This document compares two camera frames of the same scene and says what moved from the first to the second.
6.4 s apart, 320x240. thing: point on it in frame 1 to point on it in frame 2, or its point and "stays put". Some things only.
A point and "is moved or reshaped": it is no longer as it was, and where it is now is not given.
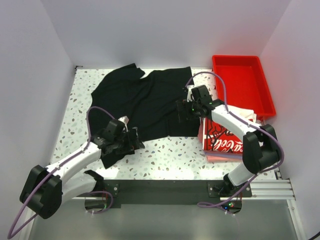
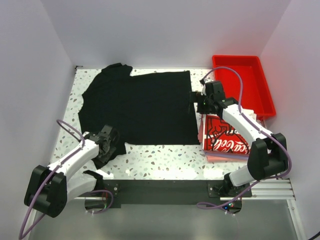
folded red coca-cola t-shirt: [218, 138] stays put
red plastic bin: [246, 84] stays put
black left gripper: [133, 144] to [103, 159]
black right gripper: [183, 105] to [196, 97]
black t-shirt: [148, 103] is moved or reshaped
